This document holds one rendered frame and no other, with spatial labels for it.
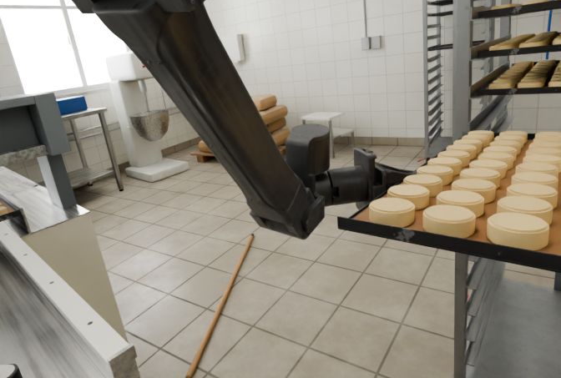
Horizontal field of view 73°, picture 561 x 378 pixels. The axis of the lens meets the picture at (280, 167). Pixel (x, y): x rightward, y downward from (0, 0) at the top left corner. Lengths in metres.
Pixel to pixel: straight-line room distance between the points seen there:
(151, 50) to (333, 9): 4.38
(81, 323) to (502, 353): 1.34
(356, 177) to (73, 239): 0.88
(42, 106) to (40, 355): 0.66
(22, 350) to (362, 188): 0.55
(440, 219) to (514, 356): 1.22
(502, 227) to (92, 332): 0.49
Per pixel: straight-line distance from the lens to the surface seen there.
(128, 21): 0.29
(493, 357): 1.58
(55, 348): 0.70
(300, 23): 4.86
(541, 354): 1.64
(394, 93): 4.44
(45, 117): 1.16
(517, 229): 0.41
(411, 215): 0.44
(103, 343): 0.55
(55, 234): 1.22
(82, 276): 1.28
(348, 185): 0.57
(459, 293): 1.27
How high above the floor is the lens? 1.21
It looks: 17 degrees down
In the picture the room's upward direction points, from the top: 8 degrees counter-clockwise
